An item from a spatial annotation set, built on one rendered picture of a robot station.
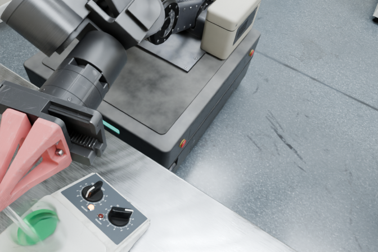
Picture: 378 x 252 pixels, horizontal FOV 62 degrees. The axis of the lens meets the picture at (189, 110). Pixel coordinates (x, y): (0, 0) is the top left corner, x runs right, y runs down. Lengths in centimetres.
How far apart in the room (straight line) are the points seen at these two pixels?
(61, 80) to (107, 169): 29
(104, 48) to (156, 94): 83
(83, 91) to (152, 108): 82
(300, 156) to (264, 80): 50
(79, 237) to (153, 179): 18
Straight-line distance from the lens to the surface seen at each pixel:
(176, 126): 110
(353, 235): 157
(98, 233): 48
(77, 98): 32
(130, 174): 58
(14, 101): 31
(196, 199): 57
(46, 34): 35
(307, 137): 171
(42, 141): 29
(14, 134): 30
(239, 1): 132
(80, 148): 33
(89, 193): 50
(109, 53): 36
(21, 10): 35
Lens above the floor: 127
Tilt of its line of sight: 52 degrees down
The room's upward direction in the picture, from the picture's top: 11 degrees clockwise
